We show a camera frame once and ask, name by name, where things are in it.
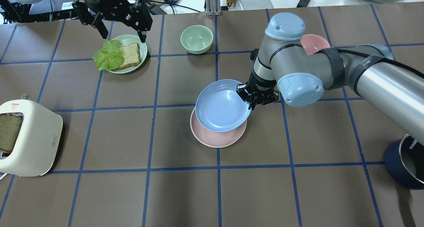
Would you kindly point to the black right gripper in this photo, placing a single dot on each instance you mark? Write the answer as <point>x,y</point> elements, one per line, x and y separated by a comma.
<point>262,82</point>

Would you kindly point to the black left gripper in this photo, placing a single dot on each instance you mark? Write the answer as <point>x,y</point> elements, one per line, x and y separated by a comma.
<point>100,1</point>

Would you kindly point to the blue plate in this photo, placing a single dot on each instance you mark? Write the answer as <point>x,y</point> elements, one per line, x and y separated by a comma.
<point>219,107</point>

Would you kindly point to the pink plate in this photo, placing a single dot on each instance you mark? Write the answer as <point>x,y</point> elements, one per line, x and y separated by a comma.
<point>215,139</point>

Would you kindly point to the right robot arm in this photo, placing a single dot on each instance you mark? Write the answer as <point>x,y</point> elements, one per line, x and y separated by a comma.
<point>283,69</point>

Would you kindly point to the light green plate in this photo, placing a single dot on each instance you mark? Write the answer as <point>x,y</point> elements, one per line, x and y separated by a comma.
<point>129,39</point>

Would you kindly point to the bread slice on plate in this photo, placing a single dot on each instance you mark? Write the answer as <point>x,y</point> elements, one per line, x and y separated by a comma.
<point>131,56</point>

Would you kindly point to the green lettuce leaf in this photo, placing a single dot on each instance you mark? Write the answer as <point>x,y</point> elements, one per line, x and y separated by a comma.
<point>109,57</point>

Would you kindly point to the green bowl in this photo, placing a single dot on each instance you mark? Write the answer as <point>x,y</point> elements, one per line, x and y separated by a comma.
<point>197,39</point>

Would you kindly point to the pink bowl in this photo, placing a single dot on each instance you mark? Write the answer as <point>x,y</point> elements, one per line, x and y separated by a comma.
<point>313,43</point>

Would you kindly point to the white toaster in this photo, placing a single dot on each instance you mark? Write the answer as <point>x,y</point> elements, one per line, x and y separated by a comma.
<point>37,142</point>

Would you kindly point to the bread slice in toaster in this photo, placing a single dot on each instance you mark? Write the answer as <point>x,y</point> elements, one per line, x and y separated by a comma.
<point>9,130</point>

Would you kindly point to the dark blue saucepan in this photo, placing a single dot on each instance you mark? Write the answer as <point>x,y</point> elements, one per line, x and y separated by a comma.
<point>394,166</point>

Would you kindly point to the glass pot lid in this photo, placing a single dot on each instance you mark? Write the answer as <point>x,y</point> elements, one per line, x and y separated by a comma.
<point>411,156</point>

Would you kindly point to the aluminium frame post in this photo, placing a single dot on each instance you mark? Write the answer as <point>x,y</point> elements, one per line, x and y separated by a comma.
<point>213,7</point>

